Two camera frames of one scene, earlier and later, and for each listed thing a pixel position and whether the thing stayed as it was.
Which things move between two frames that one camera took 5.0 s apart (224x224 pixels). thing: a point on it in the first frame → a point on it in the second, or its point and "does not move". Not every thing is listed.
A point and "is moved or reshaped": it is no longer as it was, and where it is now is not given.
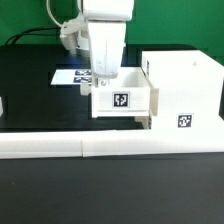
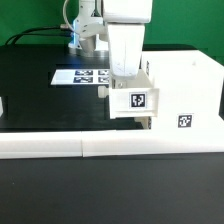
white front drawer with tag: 146,120 does not move
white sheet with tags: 72,77 does not move
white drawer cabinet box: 188,83 does not move
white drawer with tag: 128,96 is moved or reshaped
